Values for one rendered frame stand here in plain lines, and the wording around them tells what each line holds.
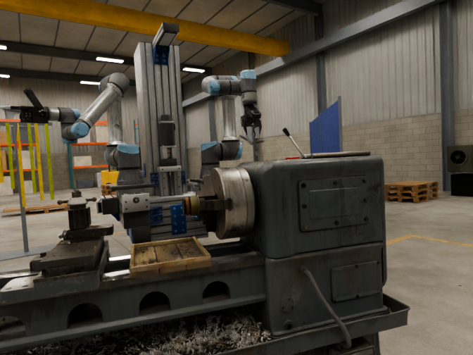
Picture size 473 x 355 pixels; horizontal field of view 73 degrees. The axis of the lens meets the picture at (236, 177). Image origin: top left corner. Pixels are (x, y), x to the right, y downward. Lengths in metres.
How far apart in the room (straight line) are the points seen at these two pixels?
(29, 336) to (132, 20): 11.69
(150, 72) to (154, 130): 0.36
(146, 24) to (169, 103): 10.56
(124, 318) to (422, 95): 11.64
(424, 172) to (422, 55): 3.72
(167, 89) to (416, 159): 10.68
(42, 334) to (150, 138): 1.21
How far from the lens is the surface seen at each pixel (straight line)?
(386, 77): 12.94
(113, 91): 1.92
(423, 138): 12.06
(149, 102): 2.13
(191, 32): 13.27
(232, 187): 1.29
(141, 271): 1.25
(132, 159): 1.88
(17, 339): 1.40
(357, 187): 1.48
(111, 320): 1.34
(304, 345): 1.41
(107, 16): 12.32
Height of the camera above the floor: 1.26
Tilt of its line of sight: 3 degrees down
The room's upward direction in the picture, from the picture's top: 3 degrees counter-clockwise
